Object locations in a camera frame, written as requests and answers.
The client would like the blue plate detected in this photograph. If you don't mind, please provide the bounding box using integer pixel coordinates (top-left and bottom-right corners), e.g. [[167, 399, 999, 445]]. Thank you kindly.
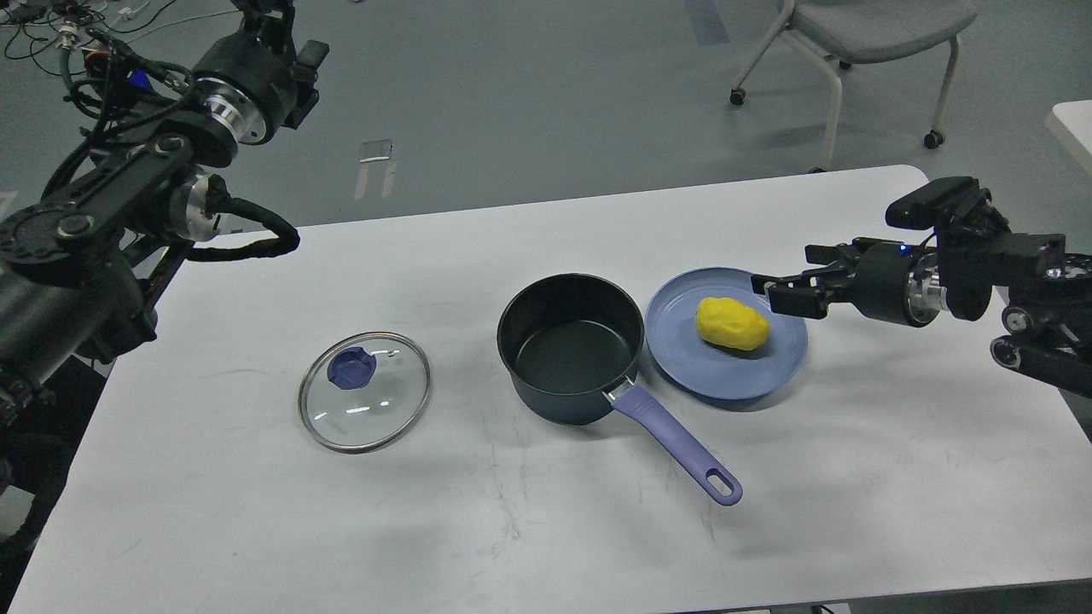
[[645, 267, 809, 401]]

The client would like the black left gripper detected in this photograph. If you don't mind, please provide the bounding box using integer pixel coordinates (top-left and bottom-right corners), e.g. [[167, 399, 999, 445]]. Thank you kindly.
[[194, 0, 330, 145]]

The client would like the white floor cable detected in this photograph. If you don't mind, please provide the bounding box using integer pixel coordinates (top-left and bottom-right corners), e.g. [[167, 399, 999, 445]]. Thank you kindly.
[[96, 0, 240, 47]]

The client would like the black floor cable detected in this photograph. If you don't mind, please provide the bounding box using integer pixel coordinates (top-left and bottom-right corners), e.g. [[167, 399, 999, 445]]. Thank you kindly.
[[0, 0, 183, 61]]

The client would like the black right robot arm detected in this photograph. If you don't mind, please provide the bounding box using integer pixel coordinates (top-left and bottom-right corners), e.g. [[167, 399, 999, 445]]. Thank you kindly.
[[750, 177, 1091, 397]]

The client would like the glass lid purple knob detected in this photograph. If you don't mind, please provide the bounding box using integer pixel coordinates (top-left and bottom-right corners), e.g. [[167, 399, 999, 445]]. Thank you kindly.
[[298, 332, 434, 454]]

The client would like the white side table corner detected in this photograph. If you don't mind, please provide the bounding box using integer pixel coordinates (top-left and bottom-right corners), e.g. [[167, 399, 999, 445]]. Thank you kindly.
[[1044, 101, 1092, 175]]

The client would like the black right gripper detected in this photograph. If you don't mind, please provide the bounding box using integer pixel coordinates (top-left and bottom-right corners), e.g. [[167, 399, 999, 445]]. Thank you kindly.
[[750, 240, 940, 327]]

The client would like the dark blue saucepan purple handle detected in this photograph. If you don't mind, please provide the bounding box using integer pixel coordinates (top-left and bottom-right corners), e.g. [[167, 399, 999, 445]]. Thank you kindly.
[[496, 273, 741, 507]]

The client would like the grey office chair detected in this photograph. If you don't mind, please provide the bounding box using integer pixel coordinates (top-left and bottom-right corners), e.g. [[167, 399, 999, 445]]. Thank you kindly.
[[727, 1, 978, 172]]

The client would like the yellow potato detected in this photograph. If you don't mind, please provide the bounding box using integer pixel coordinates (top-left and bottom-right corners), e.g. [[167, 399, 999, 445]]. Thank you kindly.
[[695, 297, 770, 352]]

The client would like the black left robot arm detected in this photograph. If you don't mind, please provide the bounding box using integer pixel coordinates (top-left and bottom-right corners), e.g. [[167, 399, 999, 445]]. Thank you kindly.
[[3, 1, 328, 428]]

